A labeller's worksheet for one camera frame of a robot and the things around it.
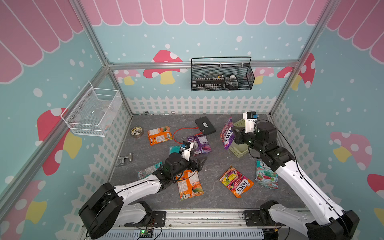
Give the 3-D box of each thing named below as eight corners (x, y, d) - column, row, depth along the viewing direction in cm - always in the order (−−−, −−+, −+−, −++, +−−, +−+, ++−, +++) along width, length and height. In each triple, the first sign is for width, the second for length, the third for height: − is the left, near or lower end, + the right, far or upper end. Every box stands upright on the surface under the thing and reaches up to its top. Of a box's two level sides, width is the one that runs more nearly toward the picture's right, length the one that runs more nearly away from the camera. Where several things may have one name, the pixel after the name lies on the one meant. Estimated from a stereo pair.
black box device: (203, 135, 109) (203, 133, 108) (194, 121, 118) (194, 119, 116) (215, 131, 112) (215, 129, 110) (205, 117, 121) (205, 115, 119)
